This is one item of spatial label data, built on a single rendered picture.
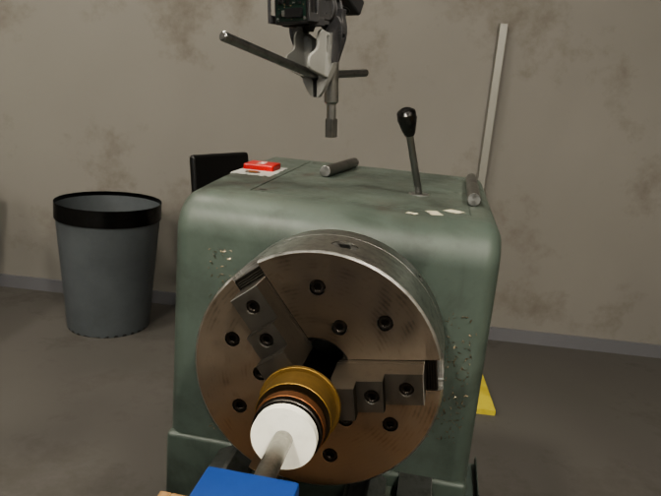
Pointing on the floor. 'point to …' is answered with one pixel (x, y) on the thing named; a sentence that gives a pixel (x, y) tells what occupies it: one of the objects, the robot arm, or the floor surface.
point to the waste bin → (107, 260)
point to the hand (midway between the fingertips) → (319, 88)
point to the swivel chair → (213, 166)
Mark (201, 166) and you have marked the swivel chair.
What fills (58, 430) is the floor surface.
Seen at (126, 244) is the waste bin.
